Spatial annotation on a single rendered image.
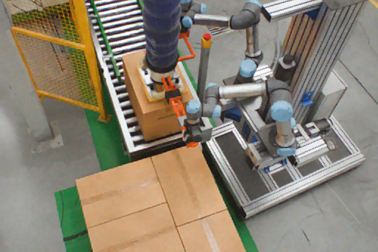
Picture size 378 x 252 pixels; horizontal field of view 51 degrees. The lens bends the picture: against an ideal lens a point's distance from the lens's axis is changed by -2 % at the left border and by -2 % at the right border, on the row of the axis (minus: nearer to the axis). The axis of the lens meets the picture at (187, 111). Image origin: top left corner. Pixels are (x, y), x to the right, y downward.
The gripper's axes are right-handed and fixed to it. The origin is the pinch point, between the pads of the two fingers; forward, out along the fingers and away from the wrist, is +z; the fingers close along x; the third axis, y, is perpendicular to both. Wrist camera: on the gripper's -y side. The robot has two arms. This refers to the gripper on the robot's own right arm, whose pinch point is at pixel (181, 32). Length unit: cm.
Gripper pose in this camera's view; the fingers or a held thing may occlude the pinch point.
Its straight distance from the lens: 310.5
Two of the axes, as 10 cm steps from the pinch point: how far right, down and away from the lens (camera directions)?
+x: 9.3, -2.6, 2.5
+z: -0.5, 5.8, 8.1
